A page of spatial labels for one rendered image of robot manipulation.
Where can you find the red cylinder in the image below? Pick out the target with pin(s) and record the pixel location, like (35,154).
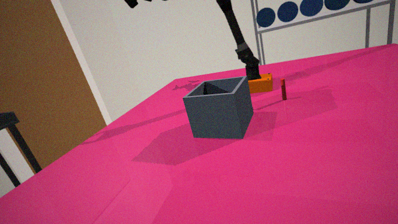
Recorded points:
(283,89)

